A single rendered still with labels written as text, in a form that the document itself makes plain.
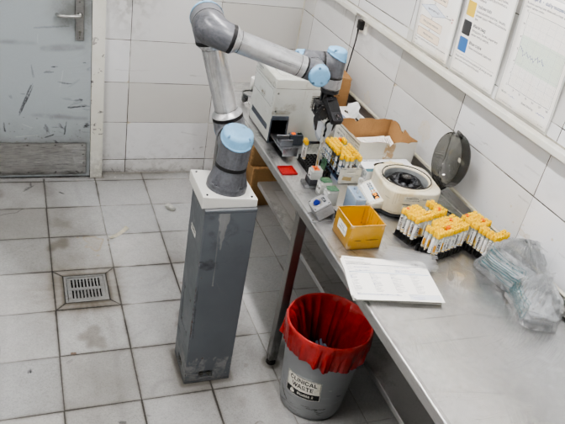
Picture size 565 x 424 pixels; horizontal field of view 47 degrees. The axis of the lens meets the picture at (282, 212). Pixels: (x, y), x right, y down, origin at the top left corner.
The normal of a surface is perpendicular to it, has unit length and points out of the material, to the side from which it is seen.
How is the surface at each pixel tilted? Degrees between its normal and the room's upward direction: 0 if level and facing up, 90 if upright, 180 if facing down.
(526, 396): 0
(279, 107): 90
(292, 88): 90
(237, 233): 90
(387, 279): 1
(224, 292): 90
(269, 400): 0
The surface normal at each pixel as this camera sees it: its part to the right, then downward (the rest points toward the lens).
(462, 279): 0.17, -0.84
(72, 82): 0.33, 0.53
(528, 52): -0.94, 0.08
